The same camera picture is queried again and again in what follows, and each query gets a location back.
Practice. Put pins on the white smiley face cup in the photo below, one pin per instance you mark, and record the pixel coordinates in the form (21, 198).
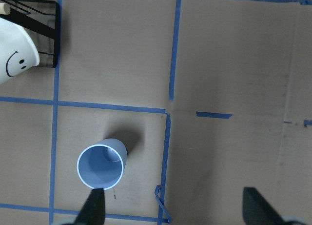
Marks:
(17, 50)

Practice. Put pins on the black wire cup rack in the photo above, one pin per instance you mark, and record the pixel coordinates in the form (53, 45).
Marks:
(42, 19)

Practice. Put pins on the light blue plastic cup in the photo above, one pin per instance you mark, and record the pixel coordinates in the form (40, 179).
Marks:
(102, 165)

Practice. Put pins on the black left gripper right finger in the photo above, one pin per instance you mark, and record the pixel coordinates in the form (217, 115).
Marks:
(256, 210)

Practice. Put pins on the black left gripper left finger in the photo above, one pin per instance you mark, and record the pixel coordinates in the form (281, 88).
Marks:
(93, 211)

